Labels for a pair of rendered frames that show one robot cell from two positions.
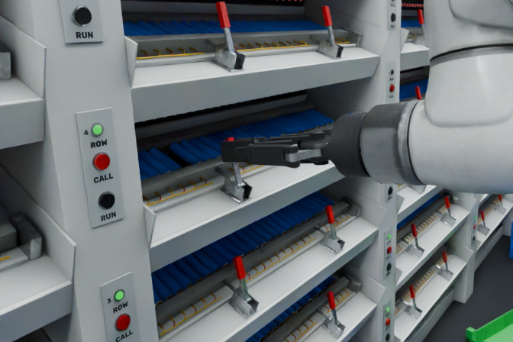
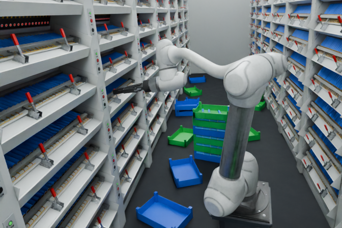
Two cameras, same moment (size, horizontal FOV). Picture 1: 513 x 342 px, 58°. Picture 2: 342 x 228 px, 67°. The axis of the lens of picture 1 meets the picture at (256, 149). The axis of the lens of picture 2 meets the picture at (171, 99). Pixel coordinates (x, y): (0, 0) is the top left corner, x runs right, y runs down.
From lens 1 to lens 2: 1.00 m
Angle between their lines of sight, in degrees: 29
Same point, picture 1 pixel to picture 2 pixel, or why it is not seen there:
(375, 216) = (141, 105)
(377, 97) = (138, 72)
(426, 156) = (161, 86)
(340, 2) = (123, 46)
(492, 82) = (169, 73)
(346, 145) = (146, 86)
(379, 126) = (152, 82)
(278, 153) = (132, 90)
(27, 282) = (95, 122)
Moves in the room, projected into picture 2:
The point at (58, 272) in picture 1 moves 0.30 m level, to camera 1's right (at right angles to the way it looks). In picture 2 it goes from (98, 120) to (150, 107)
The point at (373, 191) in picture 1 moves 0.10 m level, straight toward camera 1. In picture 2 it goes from (140, 98) to (142, 102)
